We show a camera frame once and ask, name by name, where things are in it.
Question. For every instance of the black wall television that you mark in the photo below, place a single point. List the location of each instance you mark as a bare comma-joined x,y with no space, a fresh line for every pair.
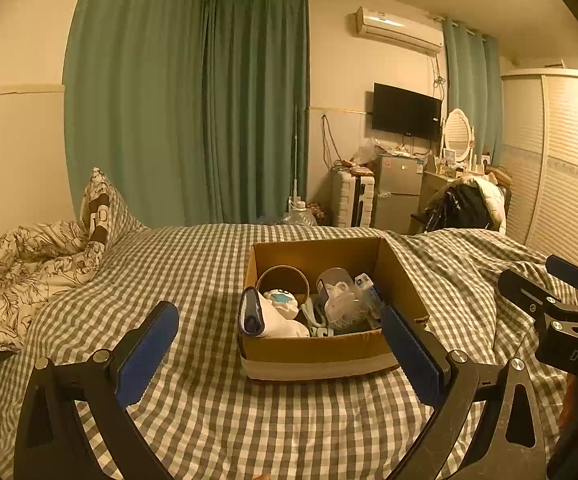
406,110

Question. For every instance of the brown cardboard box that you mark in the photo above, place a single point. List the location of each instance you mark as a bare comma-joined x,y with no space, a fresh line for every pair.
319,355

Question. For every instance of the white sock with blue cuff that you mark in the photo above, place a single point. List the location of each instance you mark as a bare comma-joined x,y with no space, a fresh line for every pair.
279,322

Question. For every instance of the white tissue packet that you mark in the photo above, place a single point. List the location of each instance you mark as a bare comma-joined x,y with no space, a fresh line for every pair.
365,282

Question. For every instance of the white ribbed suitcase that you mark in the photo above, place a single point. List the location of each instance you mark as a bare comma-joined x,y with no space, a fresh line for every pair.
351,200

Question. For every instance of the white oval mirror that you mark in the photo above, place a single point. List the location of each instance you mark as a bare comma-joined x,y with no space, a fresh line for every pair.
458,132

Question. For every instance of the beige tape roll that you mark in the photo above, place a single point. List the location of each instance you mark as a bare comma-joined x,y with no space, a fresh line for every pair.
284,279

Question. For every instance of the teal blister pack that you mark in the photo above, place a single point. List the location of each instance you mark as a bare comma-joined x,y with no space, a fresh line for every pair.
319,329

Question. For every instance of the white louvred wardrobe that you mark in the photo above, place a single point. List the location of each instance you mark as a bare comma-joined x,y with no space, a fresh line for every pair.
554,160

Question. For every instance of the white padded coat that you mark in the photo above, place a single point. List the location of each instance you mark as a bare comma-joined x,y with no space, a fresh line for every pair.
491,197

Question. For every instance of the floral duvet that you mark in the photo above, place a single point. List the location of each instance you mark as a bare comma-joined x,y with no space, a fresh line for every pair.
24,265

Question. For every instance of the grey checked bedsheet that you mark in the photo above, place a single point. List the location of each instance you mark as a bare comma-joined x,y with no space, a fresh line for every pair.
194,410

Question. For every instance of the large clear water bottle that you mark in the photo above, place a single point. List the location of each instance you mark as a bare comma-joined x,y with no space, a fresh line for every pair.
300,216

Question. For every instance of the patterned pillow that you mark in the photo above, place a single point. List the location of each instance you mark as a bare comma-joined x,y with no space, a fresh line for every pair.
104,210

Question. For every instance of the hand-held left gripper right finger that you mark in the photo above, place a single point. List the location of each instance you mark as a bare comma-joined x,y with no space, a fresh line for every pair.
411,355

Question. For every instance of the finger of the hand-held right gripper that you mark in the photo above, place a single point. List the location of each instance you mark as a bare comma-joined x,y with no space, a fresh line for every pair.
521,290
569,271

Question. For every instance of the clear plastic bag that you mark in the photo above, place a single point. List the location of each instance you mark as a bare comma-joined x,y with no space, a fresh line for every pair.
366,151

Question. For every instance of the clear plastic jar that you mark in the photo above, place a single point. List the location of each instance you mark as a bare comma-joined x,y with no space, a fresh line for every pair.
334,285

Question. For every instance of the white air conditioner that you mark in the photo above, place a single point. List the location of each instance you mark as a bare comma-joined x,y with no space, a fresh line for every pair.
396,30

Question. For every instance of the small silver fridge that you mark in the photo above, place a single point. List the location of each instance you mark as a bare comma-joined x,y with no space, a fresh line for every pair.
398,190

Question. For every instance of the white dressing table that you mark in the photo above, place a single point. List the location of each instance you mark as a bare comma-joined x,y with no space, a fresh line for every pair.
434,182

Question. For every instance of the narrow green curtain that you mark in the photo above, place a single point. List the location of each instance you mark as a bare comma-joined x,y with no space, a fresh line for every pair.
469,85

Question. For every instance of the black jacket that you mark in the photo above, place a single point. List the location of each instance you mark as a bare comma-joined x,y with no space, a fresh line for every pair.
456,210

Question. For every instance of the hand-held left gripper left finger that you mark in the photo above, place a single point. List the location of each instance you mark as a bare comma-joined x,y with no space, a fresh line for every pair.
144,355

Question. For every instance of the white mop pole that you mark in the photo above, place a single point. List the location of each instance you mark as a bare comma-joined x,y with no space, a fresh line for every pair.
296,155

